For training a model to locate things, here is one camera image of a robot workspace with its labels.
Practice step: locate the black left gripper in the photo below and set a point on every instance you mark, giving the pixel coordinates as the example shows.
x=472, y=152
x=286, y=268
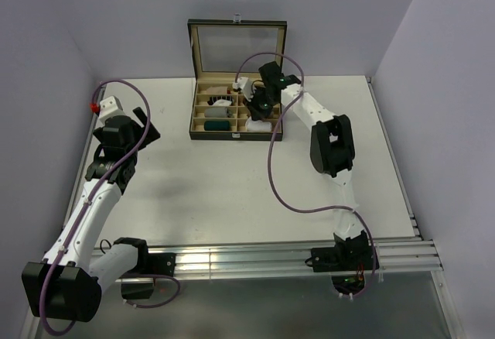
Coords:
x=141, y=119

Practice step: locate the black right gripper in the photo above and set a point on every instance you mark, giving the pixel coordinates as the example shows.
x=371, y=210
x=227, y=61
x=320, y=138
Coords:
x=256, y=114

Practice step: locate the white sock black stripes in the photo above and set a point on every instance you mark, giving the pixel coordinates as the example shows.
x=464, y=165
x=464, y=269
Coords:
x=258, y=126

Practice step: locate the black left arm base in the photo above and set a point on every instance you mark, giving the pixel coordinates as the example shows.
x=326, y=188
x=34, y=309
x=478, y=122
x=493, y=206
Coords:
x=142, y=283

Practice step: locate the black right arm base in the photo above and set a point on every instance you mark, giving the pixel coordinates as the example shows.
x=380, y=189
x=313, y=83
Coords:
x=354, y=256

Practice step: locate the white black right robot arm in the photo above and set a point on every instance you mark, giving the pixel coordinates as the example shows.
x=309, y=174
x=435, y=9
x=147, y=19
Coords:
x=331, y=148

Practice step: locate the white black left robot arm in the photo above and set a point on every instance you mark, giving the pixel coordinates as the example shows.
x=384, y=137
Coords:
x=67, y=284

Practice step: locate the rolled grey sock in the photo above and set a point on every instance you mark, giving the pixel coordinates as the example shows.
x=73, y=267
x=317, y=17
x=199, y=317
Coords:
x=219, y=112

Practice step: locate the rolled black white sock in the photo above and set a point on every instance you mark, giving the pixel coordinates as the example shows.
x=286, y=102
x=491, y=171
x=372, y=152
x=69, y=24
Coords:
x=221, y=101

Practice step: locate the black compartment storage box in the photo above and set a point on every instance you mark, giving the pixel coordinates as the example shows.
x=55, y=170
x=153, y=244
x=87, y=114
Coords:
x=227, y=54

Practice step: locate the rolled teal sock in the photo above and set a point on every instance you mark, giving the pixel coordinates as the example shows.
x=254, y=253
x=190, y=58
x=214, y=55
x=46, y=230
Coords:
x=216, y=126

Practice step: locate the aluminium table frame rail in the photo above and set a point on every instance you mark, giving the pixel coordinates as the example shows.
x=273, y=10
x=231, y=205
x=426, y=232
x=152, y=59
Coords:
x=246, y=261

